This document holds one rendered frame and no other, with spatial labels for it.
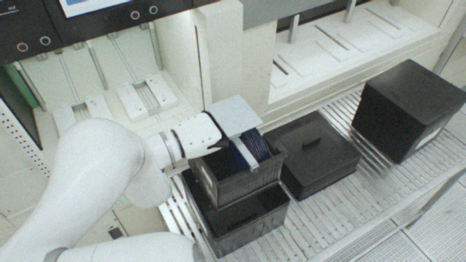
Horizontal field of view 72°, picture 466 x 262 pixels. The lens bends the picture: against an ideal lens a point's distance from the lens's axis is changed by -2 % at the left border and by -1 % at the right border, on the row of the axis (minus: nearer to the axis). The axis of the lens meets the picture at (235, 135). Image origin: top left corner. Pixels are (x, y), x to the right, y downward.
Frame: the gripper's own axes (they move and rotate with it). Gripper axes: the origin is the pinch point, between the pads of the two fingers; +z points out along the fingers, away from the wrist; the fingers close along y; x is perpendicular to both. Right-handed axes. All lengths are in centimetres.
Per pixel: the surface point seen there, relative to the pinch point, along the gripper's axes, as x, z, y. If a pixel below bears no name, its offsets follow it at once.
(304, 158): -38.9, 31.3, -1.3
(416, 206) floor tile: -125, 121, 20
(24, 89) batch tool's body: -27, -54, -80
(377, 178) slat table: -49, 57, 16
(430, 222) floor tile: -125, 120, 32
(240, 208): -48.3, 2.1, 0.9
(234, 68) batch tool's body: -6.6, 14.9, -25.5
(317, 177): -39, 30, 8
